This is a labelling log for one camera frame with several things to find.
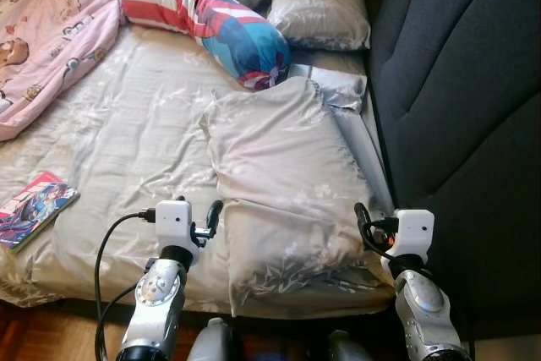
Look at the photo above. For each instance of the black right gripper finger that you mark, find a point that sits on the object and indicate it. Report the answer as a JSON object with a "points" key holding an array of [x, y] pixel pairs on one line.
{"points": [[363, 224]]}

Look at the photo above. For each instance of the grey floral bed sheet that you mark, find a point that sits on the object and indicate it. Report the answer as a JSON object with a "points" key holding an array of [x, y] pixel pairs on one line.
{"points": [[144, 141]]}

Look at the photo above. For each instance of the silver left robot leg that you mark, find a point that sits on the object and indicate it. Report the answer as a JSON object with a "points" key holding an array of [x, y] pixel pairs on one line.
{"points": [[211, 340]]}

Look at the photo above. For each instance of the pink cartoon print blanket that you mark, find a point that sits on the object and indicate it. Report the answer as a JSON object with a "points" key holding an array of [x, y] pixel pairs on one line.
{"points": [[51, 48]]}

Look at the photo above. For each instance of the colourful manga book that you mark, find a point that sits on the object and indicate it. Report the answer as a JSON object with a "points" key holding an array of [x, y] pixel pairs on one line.
{"points": [[34, 209]]}

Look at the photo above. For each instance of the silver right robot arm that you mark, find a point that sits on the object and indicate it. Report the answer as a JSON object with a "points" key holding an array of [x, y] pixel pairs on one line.
{"points": [[423, 302]]}

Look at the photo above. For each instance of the silver right robot leg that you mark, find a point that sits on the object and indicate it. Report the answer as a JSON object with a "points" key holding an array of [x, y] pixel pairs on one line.
{"points": [[348, 346]]}

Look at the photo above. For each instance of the silver robot leg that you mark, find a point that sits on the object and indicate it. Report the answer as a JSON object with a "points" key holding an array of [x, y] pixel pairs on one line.
{"points": [[211, 340], [348, 346]]}

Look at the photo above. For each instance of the striped red blue bolster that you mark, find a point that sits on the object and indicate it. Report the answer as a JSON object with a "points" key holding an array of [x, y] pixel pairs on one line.
{"points": [[211, 23]]}

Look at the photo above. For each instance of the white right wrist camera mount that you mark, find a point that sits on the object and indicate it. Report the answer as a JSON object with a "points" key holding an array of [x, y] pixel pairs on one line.
{"points": [[414, 230]]}

